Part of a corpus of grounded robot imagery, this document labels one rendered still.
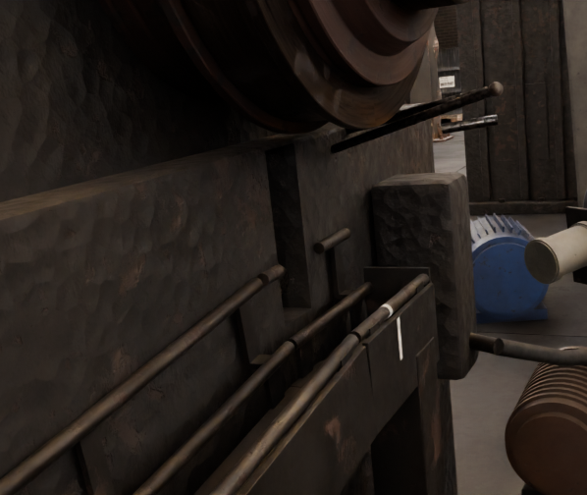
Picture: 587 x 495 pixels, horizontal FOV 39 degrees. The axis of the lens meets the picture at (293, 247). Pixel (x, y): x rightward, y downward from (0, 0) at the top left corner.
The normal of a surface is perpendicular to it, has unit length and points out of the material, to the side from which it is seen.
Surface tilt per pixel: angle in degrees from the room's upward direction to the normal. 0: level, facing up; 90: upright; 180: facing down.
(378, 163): 90
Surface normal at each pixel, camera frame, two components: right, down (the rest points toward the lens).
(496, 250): -0.11, 0.22
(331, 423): 0.89, 0.00
